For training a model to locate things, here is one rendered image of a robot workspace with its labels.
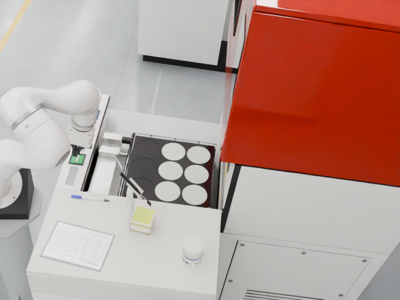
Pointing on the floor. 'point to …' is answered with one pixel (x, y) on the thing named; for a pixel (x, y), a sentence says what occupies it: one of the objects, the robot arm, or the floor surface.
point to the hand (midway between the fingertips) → (76, 150)
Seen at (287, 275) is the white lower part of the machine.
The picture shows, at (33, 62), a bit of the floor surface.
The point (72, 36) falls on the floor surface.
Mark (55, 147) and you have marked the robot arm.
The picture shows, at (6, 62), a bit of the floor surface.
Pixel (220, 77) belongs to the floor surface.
